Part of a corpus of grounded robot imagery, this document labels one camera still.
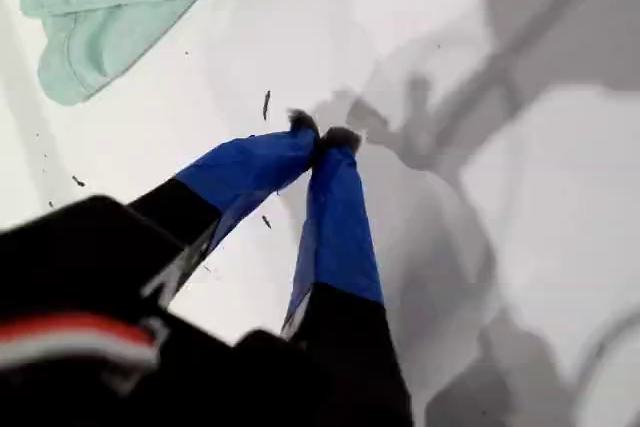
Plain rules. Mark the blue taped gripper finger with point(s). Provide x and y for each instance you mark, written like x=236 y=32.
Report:
x=240 y=169
x=340 y=247

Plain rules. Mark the pale green T-shirt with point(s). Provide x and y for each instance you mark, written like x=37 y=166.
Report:
x=120 y=12

